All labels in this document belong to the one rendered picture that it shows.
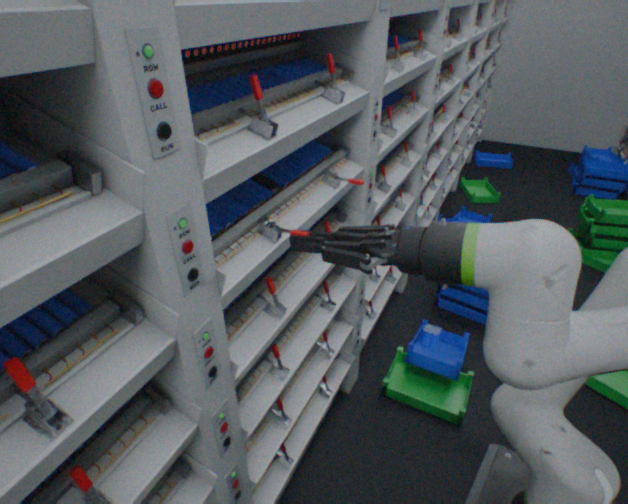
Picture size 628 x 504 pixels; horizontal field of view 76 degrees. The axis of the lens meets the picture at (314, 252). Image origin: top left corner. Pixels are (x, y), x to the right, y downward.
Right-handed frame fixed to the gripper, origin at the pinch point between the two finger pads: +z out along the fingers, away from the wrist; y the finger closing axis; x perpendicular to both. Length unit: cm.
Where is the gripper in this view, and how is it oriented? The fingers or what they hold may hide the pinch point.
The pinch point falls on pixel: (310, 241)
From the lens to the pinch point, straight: 71.3
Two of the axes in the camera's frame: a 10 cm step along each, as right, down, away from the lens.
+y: 4.5, -4.8, 7.5
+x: -1.7, -8.7, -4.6
